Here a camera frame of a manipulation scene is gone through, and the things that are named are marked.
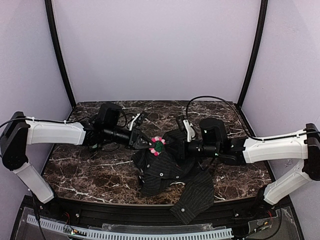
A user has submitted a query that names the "pink white beaded brooch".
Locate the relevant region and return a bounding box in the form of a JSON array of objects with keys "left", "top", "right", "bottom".
[{"left": 149, "top": 136, "right": 166, "bottom": 157}]

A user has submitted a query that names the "black pinstriped garment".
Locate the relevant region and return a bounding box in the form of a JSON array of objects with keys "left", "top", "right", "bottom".
[{"left": 131, "top": 128, "right": 215, "bottom": 225}]

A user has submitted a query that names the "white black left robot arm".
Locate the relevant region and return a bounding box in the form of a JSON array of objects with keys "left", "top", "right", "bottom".
[{"left": 0, "top": 102, "right": 156, "bottom": 204}]

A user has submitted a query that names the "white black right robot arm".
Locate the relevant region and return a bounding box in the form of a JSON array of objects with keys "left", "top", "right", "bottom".
[{"left": 165, "top": 117, "right": 320, "bottom": 206}]

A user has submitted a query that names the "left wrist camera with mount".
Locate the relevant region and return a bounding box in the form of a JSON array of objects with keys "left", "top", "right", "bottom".
[{"left": 128, "top": 111, "right": 147, "bottom": 131}]

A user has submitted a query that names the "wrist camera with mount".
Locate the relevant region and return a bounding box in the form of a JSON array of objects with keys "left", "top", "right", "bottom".
[
  {"left": 176, "top": 115, "right": 196, "bottom": 142},
  {"left": 128, "top": 111, "right": 147, "bottom": 131}
]

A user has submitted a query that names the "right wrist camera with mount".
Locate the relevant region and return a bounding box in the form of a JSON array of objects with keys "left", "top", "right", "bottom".
[{"left": 176, "top": 115, "right": 196, "bottom": 142}]

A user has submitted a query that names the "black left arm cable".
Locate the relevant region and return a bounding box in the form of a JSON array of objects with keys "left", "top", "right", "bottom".
[{"left": 87, "top": 111, "right": 136, "bottom": 153}]

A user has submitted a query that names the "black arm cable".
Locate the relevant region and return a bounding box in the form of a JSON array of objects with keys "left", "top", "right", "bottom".
[
  {"left": 87, "top": 111, "right": 136, "bottom": 153},
  {"left": 186, "top": 94, "right": 261, "bottom": 140}
]

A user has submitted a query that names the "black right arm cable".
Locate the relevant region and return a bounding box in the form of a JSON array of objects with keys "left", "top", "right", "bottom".
[{"left": 186, "top": 94, "right": 261, "bottom": 140}]

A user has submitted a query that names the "black front frame rail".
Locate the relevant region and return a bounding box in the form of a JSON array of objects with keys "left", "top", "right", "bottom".
[{"left": 60, "top": 197, "right": 265, "bottom": 226}]

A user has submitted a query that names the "white slotted cable duct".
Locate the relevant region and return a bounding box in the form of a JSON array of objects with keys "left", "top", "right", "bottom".
[{"left": 40, "top": 218, "right": 234, "bottom": 240}]

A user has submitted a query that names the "black right corner frame post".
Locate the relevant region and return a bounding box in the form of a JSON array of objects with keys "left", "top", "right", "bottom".
[{"left": 237, "top": 0, "right": 269, "bottom": 108}]

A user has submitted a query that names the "black corner frame post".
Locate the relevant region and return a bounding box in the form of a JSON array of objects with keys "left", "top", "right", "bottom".
[
  {"left": 237, "top": 0, "right": 269, "bottom": 108},
  {"left": 44, "top": 0, "right": 76, "bottom": 108}
]

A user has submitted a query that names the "black left corner frame post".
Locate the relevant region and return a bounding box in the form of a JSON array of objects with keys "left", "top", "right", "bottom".
[{"left": 44, "top": 0, "right": 76, "bottom": 108}]

